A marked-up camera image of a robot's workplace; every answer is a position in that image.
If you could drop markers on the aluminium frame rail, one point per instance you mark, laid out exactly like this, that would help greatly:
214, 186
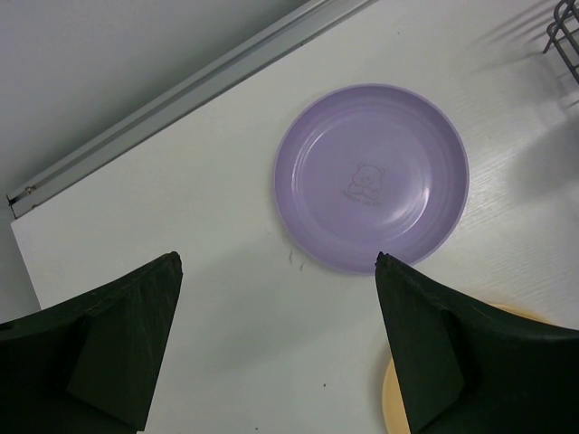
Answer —
257, 53

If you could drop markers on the purple plate far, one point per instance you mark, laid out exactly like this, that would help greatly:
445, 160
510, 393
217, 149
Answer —
367, 169

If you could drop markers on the orange plate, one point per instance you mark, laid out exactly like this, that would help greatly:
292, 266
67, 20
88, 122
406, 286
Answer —
392, 401

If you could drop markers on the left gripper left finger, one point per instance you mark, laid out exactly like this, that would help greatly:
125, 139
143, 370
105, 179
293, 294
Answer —
91, 363

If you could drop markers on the wire dish rack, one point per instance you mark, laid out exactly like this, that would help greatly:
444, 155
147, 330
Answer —
562, 35

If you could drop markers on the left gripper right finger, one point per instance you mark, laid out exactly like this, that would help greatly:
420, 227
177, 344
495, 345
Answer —
464, 366

